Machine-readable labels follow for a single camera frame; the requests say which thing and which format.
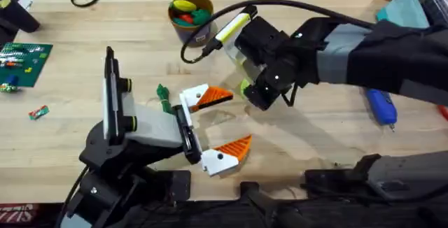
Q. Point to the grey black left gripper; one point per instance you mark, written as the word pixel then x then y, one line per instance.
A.
pixel 154 128

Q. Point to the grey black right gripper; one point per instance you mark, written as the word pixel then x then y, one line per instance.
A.
pixel 276 56

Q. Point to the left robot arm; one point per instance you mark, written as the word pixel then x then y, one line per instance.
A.
pixel 94 200

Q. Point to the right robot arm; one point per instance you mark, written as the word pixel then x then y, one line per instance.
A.
pixel 385 56

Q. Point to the green toy vegetable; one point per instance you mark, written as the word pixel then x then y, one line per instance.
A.
pixel 163 95

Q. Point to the brown tub with toys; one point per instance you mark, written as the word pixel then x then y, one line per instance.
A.
pixel 190 14

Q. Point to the teal soft bag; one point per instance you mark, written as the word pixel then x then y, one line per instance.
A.
pixel 402 11

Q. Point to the dark clear box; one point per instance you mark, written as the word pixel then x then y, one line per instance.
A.
pixel 437 7

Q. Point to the small red green toy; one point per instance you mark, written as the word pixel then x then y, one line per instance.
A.
pixel 38 112

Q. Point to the red object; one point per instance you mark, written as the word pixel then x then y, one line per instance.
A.
pixel 444 112

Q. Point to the green board with blocks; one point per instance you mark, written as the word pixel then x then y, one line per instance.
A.
pixel 24 63

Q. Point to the small multicoloured toy block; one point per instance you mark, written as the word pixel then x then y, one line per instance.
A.
pixel 7 88

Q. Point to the black bulky object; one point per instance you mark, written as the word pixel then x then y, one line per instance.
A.
pixel 17 18

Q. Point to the black rail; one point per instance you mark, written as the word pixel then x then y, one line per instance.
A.
pixel 315 215

